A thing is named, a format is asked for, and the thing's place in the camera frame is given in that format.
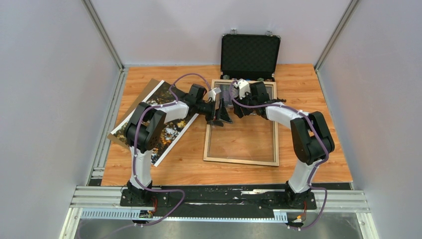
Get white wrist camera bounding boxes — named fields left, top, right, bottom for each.
left=207, top=87, right=221, bottom=101
left=234, top=79, right=251, bottom=99

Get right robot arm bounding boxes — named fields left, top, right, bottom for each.
left=229, top=80, right=335, bottom=208

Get black frame stand piece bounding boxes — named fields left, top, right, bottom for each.
left=269, top=98, right=287, bottom=104

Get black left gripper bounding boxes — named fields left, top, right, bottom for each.
left=196, top=98, right=232, bottom=126

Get aluminium front rail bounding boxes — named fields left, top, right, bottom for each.
left=70, top=186, right=370, bottom=223

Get black poker chip case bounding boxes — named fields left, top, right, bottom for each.
left=220, top=34, right=281, bottom=82

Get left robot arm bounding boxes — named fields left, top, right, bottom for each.
left=124, top=84, right=230, bottom=206

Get brown cardboard backing board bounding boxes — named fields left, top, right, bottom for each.
left=107, top=79, right=164, bottom=150

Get light wooden picture frame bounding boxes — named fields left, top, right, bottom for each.
left=203, top=79, right=280, bottom=167

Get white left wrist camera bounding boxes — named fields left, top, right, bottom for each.
left=207, top=87, right=221, bottom=101

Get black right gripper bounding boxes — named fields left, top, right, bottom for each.
left=232, top=89, right=257, bottom=119

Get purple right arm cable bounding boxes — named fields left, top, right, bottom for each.
left=229, top=80, right=329, bottom=231

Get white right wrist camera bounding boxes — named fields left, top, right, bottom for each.
left=234, top=79, right=251, bottom=99

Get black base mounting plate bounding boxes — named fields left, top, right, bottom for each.
left=120, top=184, right=317, bottom=219

